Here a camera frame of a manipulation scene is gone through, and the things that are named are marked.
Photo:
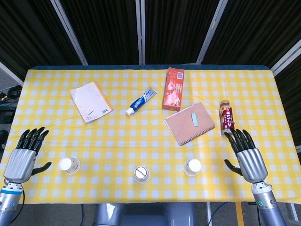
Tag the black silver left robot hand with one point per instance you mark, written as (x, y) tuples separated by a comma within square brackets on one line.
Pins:
[(20, 162)]

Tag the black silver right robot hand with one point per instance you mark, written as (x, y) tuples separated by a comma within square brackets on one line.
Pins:
[(252, 164)]

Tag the plain white paper cup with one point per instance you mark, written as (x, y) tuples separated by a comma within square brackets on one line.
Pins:
[(193, 166), (67, 164)]

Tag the white paper cup with line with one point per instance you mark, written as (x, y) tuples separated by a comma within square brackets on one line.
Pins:
[(141, 173)]

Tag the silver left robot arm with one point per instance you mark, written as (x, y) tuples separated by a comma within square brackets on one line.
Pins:
[(8, 202)]

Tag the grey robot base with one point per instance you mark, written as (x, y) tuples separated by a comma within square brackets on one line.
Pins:
[(141, 215)]

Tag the yellow white checkered tablecloth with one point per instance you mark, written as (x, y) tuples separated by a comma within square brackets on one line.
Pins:
[(117, 141)]

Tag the red Costa coffee bottle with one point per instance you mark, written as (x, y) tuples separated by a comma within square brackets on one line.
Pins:
[(227, 116)]

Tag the brown spiral notebook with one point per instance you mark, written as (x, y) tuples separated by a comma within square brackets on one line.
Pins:
[(185, 128)]

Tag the white paper booklet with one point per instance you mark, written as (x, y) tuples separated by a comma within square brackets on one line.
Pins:
[(90, 102)]

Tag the orange cardboard box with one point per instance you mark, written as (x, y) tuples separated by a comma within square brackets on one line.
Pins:
[(173, 90)]

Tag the blue white toothpaste tube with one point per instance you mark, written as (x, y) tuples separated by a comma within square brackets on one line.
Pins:
[(138, 103)]

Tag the blue table edge padding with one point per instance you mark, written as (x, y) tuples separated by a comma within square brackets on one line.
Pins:
[(141, 66)]

